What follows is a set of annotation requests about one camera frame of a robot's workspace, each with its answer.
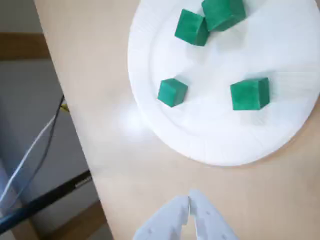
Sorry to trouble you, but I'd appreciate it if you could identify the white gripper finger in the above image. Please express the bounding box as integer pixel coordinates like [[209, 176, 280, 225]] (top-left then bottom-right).
[[131, 194, 190, 240], [188, 189, 241, 240]]

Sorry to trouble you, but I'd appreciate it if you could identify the green cube block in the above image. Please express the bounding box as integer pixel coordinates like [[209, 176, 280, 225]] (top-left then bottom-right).
[[229, 76, 271, 111], [201, 0, 246, 33], [174, 8, 210, 47], [157, 77, 189, 108]]

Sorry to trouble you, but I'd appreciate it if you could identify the white paper plate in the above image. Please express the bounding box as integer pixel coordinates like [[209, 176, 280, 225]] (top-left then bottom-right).
[[127, 0, 320, 168]]

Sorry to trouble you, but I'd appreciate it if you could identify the black metal bar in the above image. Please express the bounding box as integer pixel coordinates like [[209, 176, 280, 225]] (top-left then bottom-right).
[[0, 169, 93, 227]]

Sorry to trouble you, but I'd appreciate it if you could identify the brown wooden board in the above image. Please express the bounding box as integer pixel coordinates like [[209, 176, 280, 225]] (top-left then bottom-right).
[[0, 32, 52, 60]]

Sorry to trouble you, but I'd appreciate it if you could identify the thin black cable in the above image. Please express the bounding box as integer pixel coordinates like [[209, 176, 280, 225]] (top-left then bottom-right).
[[0, 94, 65, 213]]

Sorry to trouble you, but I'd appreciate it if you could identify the white cable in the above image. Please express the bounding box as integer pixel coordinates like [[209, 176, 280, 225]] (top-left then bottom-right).
[[0, 116, 57, 208]]

